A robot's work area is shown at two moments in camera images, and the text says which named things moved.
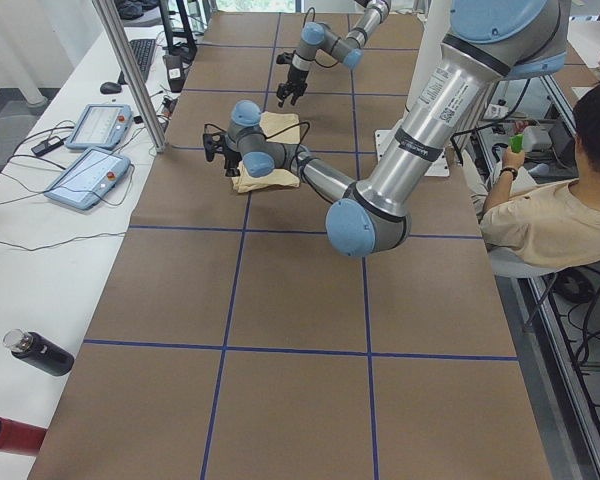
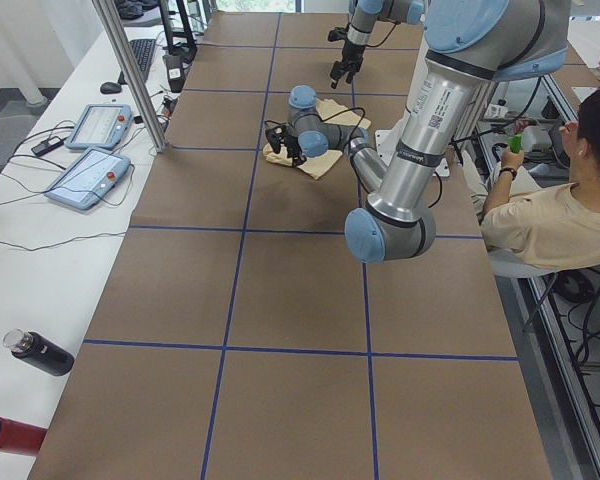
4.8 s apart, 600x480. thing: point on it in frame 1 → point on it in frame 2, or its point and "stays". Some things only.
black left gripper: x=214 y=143 → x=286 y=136
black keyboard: x=143 y=51 stays
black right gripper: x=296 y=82 → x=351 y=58
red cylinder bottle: x=1 y=434 stays
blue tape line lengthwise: x=237 y=266 stays
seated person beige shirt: x=573 y=222 stays
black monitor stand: x=184 y=52 stays
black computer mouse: x=110 y=88 stays
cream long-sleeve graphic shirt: x=281 y=127 → x=329 y=112
